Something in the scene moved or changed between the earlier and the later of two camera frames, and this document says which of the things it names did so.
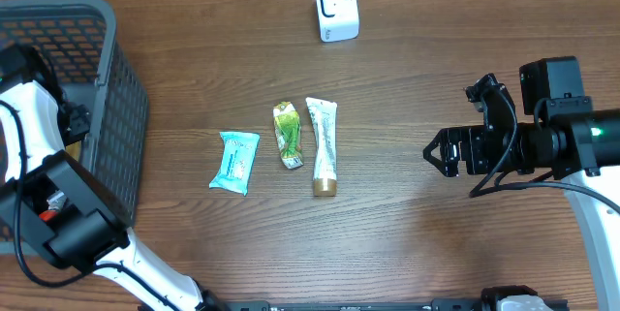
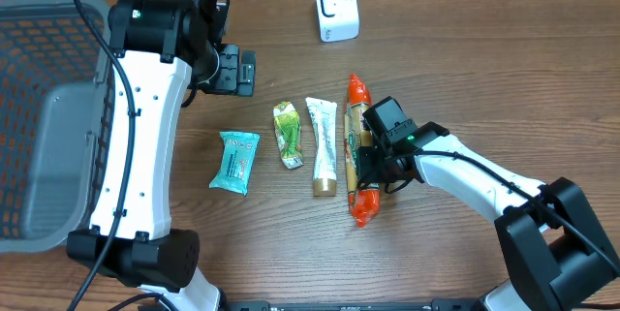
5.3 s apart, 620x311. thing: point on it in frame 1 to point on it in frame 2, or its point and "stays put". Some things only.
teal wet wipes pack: (238, 154) stays put
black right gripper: (478, 151) to (365, 167)
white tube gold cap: (324, 118) stays put
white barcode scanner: (337, 7) stays put
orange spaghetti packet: (54, 203) to (364, 201)
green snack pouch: (287, 124) stays put
